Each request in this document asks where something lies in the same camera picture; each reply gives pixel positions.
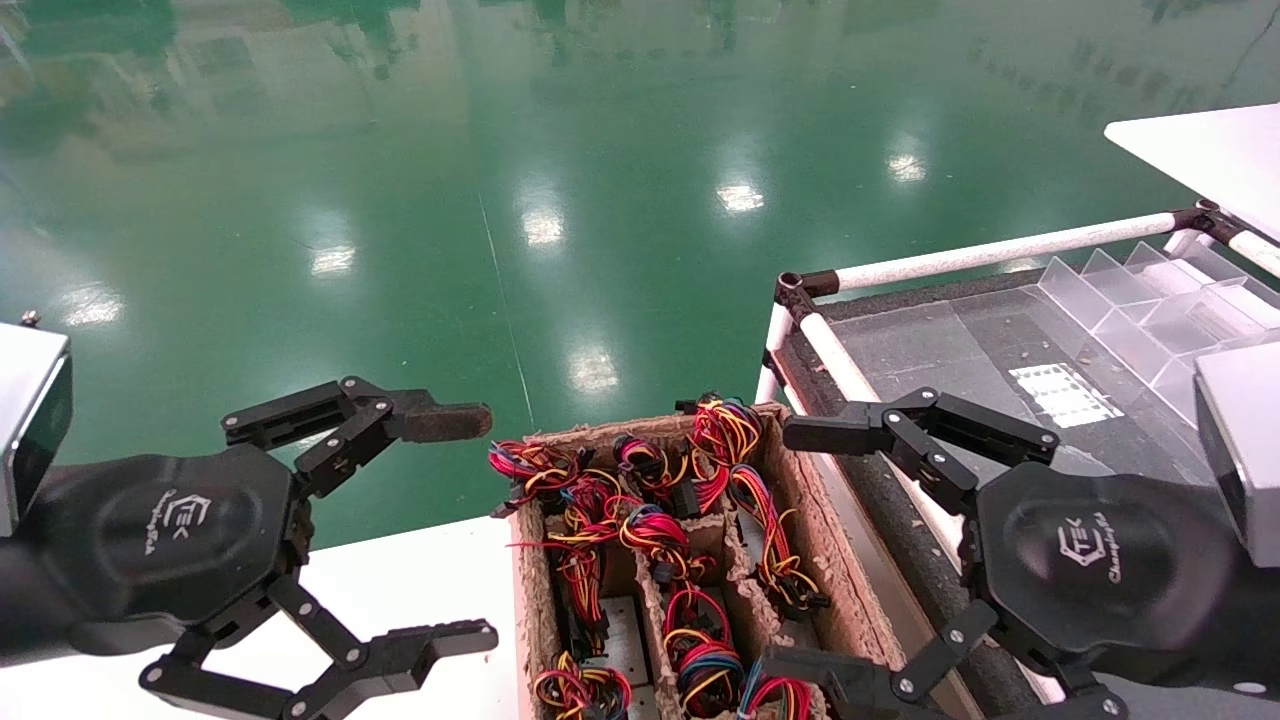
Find brown pulp divider box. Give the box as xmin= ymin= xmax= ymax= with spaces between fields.
xmin=510 ymin=402 xmax=906 ymax=720

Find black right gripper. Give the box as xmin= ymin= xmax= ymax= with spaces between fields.
xmin=760 ymin=388 xmax=1280 ymax=720

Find bundles of coloured wires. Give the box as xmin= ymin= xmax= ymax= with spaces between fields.
xmin=662 ymin=588 xmax=746 ymax=716

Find clear acrylic compartment tray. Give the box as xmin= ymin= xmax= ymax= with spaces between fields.
xmin=830 ymin=240 xmax=1280 ymax=501

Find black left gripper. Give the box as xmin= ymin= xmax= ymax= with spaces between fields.
xmin=0 ymin=445 xmax=499 ymax=720

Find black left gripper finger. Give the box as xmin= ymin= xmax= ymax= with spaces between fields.
xmin=222 ymin=378 xmax=493 ymax=499

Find white pipe frame conveyor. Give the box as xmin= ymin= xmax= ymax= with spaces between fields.
xmin=775 ymin=265 xmax=1280 ymax=720

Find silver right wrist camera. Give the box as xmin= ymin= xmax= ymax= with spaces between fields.
xmin=1195 ymin=343 xmax=1280 ymax=569

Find power supply with colourful wires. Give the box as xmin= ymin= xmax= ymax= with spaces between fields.
xmin=675 ymin=392 xmax=766 ymax=511
xmin=728 ymin=465 xmax=831 ymax=613
xmin=488 ymin=440 xmax=586 ymax=519
xmin=618 ymin=503 xmax=716 ymax=586
xmin=738 ymin=672 xmax=813 ymax=720
xmin=612 ymin=432 xmax=701 ymax=519
xmin=535 ymin=652 xmax=633 ymax=720

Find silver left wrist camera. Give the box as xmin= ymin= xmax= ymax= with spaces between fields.
xmin=0 ymin=310 xmax=73 ymax=538

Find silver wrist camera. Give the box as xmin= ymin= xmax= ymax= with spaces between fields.
xmin=0 ymin=310 xmax=73 ymax=538
xmin=1195 ymin=343 xmax=1280 ymax=569

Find coloured wire bundles in box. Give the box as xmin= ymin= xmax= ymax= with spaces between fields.
xmin=510 ymin=472 xmax=629 ymax=656

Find black pipe joint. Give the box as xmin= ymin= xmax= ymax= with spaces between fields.
xmin=1165 ymin=198 xmax=1249 ymax=243
xmin=775 ymin=268 xmax=841 ymax=323

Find white perforated label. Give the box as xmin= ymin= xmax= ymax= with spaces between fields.
xmin=1008 ymin=362 xmax=1123 ymax=429

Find silver power supply unit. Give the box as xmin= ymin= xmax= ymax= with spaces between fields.
xmin=598 ymin=597 xmax=651 ymax=689

